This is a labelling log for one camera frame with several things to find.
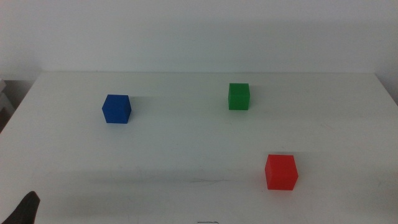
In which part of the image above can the blue cube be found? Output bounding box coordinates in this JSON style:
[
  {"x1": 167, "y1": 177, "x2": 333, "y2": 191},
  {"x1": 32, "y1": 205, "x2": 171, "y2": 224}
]
[{"x1": 101, "y1": 94, "x2": 132, "y2": 124}]

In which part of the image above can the green cube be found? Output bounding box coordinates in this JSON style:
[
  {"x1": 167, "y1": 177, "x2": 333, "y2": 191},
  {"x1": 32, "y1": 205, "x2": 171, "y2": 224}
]
[{"x1": 228, "y1": 83, "x2": 251, "y2": 111}]

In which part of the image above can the red cube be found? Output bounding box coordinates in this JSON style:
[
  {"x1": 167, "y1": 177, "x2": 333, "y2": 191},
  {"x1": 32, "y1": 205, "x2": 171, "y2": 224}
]
[{"x1": 264, "y1": 154, "x2": 299, "y2": 191}]

